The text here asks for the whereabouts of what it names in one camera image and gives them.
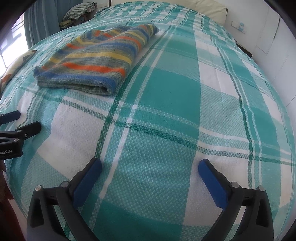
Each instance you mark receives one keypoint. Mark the patterned cream pillow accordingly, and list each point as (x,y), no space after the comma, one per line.
(15,67)

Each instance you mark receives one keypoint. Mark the cream padded headboard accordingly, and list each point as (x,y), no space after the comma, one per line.
(212,9)

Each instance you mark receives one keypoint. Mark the teal plaid bed cover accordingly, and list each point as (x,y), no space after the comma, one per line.
(192,94)

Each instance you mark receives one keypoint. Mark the striped knit sweater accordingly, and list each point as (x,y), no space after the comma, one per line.
(95,62)

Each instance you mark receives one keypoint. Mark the blue curtain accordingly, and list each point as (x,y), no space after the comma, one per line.
(42,18)

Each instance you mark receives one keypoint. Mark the white wardrobe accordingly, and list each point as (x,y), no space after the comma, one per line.
(275,55)

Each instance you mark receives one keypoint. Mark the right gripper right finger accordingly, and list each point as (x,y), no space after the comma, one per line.
(256,222)

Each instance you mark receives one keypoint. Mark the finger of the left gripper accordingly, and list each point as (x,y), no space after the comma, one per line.
(22,133)
(9,117)

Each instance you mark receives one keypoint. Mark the white wall socket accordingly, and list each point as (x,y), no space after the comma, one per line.
(238,26)

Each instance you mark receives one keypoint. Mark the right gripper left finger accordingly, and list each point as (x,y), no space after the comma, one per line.
(42,222)

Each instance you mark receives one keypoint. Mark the pile of folded clothes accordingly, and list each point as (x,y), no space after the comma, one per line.
(78,14)

